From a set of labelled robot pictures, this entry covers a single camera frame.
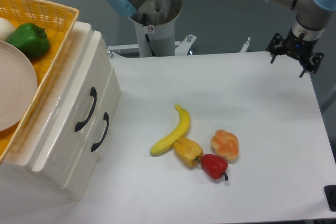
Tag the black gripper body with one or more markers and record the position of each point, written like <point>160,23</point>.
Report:
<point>297,47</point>

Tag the white drawer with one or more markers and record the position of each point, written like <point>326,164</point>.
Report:
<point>97,126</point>
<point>68,133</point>

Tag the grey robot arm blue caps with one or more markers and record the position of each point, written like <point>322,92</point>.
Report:
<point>311,19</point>

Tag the white drawer cabinet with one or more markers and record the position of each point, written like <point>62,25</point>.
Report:
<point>17,165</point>

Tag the orange bread roll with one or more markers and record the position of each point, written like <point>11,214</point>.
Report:
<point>225,145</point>

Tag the black device at edge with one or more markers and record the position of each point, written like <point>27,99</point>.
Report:
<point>330,193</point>

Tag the red bell pepper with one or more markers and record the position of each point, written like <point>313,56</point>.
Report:
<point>214,166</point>

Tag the yellow bell pepper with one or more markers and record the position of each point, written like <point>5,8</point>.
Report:
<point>188,151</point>

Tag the yellow banana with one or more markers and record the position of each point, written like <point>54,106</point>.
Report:
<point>166,143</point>

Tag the yellow woven basket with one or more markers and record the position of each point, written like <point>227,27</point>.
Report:
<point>58,20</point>

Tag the green bell pepper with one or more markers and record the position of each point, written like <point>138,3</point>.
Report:
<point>30,39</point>

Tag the beige round plate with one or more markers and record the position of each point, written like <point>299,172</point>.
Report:
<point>18,85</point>

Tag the white round vegetable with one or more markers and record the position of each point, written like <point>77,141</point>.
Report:
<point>6,29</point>

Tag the white bracket right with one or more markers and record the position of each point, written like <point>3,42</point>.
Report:
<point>245,46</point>

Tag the white bracket with bolts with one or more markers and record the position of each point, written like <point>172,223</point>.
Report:
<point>184,47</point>

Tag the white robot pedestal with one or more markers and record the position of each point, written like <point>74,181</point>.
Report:
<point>155,27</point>

